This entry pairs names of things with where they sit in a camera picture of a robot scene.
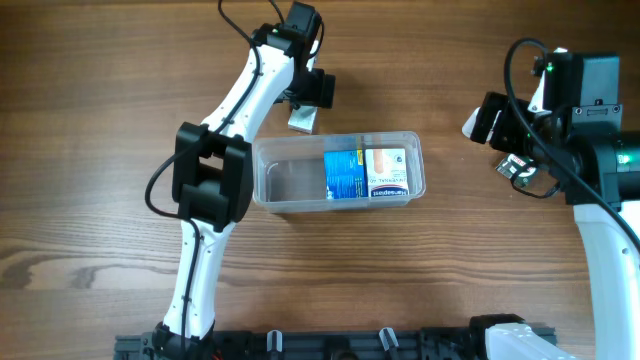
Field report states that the white Panadol box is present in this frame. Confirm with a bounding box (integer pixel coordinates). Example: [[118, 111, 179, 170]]
[[288, 106, 318, 134]]

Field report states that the blue medicine box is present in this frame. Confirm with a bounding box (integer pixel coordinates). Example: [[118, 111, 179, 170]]
[[324, 149, 368, 200]]

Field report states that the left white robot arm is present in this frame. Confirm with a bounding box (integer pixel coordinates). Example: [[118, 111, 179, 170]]
[[144, 22, 335, 359]]

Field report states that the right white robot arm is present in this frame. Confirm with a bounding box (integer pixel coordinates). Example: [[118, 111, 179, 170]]
[[462, 49, 639, 359]]

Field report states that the clear plastic container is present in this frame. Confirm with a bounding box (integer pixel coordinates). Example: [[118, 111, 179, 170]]
[[254, 131, 426, 213]]

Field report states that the white Hansaplast box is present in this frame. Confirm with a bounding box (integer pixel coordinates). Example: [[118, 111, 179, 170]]
[[365, 148, 409, 198]]

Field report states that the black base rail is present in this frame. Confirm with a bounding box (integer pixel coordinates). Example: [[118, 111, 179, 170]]
[[113, 327, 559, 360]]

